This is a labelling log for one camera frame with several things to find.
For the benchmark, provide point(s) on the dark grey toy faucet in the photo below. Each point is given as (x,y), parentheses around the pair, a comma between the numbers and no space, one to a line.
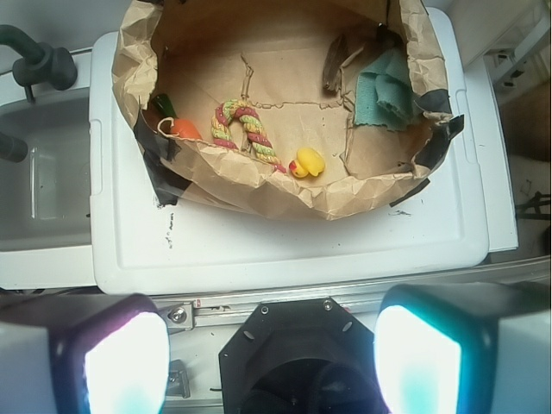
(39,63)

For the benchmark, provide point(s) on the blue-green cloth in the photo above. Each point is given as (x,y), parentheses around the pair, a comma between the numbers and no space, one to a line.
(384,96)

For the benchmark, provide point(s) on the yellow rubber duck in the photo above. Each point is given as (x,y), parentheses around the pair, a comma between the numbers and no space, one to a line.
(308,162)

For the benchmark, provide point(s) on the white plastic bin lid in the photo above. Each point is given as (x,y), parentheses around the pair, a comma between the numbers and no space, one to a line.
(140,246)

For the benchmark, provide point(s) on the orange plastic carrot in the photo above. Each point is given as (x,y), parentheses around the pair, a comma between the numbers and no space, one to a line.
(170,125)

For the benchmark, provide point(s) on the multicoloured twisted rope toy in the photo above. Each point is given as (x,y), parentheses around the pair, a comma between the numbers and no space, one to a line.
(243,112)

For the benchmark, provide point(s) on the white toy sink basin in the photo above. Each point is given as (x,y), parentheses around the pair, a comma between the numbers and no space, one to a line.
(45,198)

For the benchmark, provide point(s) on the metal corner bracket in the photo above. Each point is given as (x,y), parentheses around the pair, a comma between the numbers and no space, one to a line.
(178,384)

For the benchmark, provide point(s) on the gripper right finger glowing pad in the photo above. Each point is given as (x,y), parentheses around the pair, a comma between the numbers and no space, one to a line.
(479,347)

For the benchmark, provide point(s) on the brown paper bag tray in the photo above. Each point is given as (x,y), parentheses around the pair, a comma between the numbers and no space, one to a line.
(297,64)

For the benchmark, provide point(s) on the aluminium extrusion rail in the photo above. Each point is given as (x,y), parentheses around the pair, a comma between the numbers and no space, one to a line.
(188,311)

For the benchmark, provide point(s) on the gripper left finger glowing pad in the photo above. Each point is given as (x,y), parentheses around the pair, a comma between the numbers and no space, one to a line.
(83,353)

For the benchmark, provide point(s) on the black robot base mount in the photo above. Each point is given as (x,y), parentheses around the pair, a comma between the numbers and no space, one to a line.
(308,356)

